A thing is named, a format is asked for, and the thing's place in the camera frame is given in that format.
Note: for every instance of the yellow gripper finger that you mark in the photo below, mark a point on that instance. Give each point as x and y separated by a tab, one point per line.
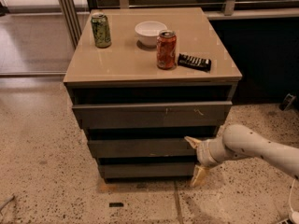
194	143
199	174

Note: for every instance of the black floor bracket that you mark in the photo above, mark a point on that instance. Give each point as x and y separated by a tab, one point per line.
287	102

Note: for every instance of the black snack bar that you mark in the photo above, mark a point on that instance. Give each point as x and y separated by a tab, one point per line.
194	62

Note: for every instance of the grey metal post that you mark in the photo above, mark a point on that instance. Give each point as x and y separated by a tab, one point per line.
71	20

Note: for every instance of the orange soda can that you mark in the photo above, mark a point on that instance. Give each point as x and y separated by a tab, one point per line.
166	49

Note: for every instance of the grey drawer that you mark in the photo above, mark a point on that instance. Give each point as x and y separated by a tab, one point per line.
134	148
152	115
115	171

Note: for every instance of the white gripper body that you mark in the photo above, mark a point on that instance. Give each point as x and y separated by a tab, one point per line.
203	153

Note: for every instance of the black floor tag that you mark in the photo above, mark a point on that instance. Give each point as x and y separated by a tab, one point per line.
116	205

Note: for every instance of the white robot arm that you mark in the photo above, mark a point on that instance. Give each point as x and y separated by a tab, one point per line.
239	142

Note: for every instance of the green soda can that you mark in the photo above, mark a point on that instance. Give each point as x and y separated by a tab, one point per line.
101	31

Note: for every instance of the grey drawer cabinet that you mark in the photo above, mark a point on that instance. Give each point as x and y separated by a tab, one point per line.
126	73

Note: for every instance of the white bowl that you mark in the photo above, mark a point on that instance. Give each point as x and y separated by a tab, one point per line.
148	31

